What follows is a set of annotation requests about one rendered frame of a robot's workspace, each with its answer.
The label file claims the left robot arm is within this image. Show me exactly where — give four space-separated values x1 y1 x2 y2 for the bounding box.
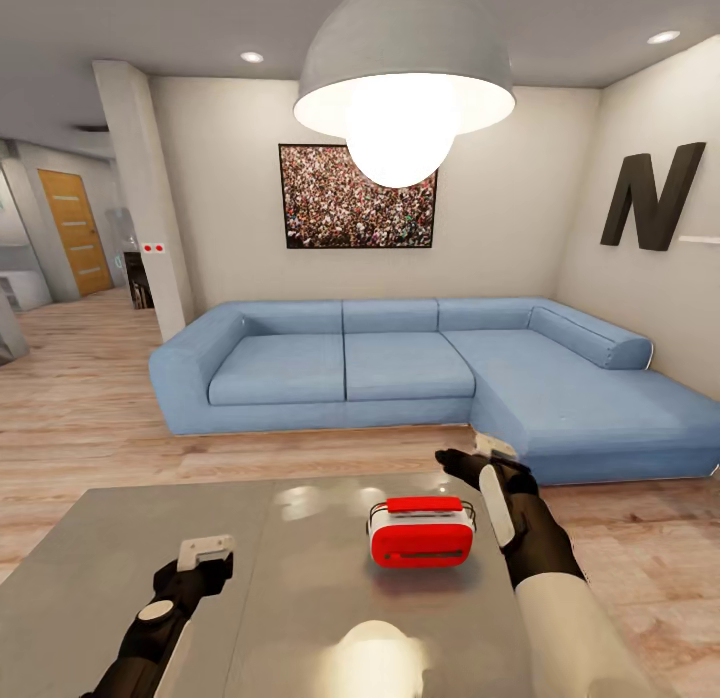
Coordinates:
80 535 235 698

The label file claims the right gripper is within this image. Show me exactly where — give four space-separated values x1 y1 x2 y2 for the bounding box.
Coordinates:
435 448 482 489

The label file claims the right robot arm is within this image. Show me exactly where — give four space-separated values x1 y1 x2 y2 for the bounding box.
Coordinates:
435 433 659 698

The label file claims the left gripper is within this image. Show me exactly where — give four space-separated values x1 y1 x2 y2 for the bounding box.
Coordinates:
154 551 233 602

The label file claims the radio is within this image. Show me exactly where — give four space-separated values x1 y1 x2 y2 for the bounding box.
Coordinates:
366 497 477 568

